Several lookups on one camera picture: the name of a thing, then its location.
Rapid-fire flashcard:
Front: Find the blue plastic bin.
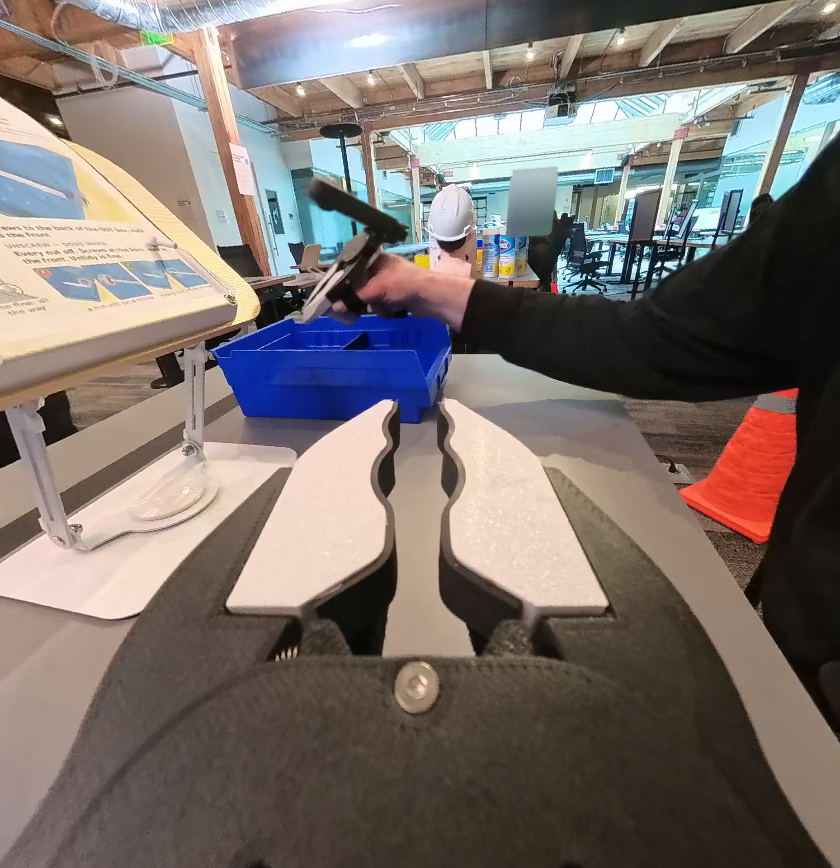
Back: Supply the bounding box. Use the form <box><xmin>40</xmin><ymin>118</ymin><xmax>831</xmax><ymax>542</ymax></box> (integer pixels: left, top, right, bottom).
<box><xmin>211</xmin><ymin>314</ymin><xmax>453</xmax><ymax>425</ymax></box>

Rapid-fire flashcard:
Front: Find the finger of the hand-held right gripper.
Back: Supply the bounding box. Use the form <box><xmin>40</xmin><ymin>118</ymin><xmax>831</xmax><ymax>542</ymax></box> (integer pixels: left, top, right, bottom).
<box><xmin>301</xmin><ymin>259</ymin><xmax>358</xmax><ymax>324</ymax></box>

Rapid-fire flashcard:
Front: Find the black office chair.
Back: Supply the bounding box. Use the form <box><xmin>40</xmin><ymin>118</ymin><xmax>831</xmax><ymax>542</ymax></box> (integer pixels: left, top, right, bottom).
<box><xmin>217</xmin><ymin>244</ymin><xmax>265</xmax><ymax>279</ymax></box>
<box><xmin>562</xmin><ymin>220</ymin><xmax>611</xmax><ymax>294</ymax></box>

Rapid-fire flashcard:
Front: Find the pale hard hat stand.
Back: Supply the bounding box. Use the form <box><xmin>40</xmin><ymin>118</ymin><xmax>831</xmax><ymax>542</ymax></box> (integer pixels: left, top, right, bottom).
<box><xmin>430</xmin><ymin>237</ymin><xmax>479</xmax><ymax>279</ymax></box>

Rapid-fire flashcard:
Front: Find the white paper notice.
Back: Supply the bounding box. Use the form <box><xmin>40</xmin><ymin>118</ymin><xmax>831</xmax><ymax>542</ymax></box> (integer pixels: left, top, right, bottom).
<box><xmin>229</xmin><ymin>142</ymin><xmax>258</xmax><ymax>194</ymax></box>

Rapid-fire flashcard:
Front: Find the microphone boom with black windscreen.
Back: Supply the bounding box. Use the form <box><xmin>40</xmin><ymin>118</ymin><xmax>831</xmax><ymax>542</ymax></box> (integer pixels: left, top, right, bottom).
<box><xmin>318</xmin><ymin>122</ymin><xmax>364</xmax><ymax>204</ymax></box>

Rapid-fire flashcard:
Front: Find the white board stand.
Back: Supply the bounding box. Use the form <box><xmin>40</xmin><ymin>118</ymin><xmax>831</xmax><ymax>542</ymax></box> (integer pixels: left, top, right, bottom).
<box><xmin>0</xmin><ymin>342</ymin><xmax>299</xmax><ymax>621</ymax></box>

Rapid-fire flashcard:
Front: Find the person's right hand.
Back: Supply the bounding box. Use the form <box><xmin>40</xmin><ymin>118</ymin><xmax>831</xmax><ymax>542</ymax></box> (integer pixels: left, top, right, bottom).
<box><xmin>354</xmin><ymin>254</ymin><xmax>478</xmax><ymax>330</ymax></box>

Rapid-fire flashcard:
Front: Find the ceiling projector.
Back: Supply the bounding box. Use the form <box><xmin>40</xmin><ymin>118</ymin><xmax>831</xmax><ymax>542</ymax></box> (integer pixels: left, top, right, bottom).
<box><xmin>545</xmin><ymin>85</ymin><xmax>584</xmax><ymax>126</ymax></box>

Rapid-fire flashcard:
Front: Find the wooden desk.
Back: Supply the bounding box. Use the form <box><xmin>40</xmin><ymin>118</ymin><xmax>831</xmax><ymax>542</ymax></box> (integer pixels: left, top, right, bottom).
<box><xmin>400</xmin><ymin>261</ymin><xmax>542</xmax><ymax>289</ymax></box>

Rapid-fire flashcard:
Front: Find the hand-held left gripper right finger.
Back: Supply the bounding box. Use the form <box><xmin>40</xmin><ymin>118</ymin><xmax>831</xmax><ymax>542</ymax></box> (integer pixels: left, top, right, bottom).
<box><xmin>435</xmin><ymin>397</ymin><xmax>611</xmax><ymax>619</ymax></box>

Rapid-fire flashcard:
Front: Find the person's right forearm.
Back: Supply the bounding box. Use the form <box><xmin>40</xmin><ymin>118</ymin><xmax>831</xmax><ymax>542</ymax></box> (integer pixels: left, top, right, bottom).
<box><xmin>459</xmin><ymin>268</ymin><xmax>706</xmax><ymax>402</ymax></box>

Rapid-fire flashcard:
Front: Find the wooden support post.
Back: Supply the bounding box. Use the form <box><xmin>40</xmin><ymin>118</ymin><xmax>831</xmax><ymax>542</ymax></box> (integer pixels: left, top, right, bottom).
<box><xmin>189</xmin><ymin>30</ymin><xmax>272</xmax><ymax>275</ymax></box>

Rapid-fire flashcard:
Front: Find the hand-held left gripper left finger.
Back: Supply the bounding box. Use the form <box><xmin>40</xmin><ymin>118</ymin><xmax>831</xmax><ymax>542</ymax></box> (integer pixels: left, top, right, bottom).
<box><xmin>225</xmin><ymin>399</ymin><xmax>402</xmax><ymax>619</ymax></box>

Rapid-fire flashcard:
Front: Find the wooden instruction board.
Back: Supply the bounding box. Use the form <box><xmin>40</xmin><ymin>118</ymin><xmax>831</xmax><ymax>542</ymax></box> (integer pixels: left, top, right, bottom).
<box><xmin>0</xmin><ymin>85</ymin><xmax>261</xmax><ymax>415</ymax></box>

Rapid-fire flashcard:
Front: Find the white hard hat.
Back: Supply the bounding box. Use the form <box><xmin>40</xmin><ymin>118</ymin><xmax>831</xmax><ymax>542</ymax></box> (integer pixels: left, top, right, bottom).
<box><xmin>425</xmin><ymin>183</ymin><xmax>478</xmax><ymax>243</ymax></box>

